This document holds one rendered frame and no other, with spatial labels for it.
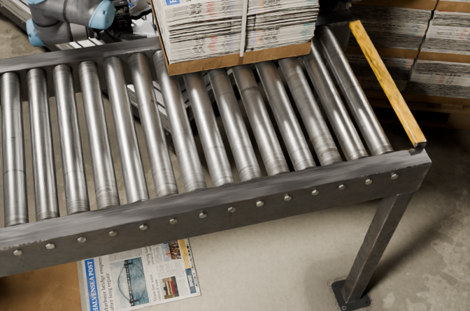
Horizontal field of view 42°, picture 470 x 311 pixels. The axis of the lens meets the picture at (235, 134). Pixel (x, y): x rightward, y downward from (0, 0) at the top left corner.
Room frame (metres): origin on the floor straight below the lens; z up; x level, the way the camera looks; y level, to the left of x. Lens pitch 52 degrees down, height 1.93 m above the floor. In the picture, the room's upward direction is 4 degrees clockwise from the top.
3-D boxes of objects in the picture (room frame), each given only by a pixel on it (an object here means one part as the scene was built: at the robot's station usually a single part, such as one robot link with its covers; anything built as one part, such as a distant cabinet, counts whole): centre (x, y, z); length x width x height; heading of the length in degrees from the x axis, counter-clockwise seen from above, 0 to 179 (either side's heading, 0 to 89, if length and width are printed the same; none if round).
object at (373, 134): (1.07, -0.29, 0.77); 0.47 x 0.05 x 0.05; 17
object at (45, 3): (1.18, 0.49, 0.90); 0.11 x 0.08 x 0.11; 78
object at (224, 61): (1.20, 0.14, 0.83); 0.29 x 0.16 x 0.04; 17
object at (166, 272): (0.89, 0.30, 0.00); 0.37 x 0.28 x 0.01; 107
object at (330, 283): (0.84, -0.43, 0.01); 0.14 x 0.13 x 0.01; 17
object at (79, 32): (1.21, 0.44, 0.80); 0.08 x 0.05 x 0.08; 17
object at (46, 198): (0.83, 0.45, 0.77); 0.47 x 0.05 x 0.05; 17
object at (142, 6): (1.30, 0.28, 0.81); 0.09 x 0.03 x 0.06; 134
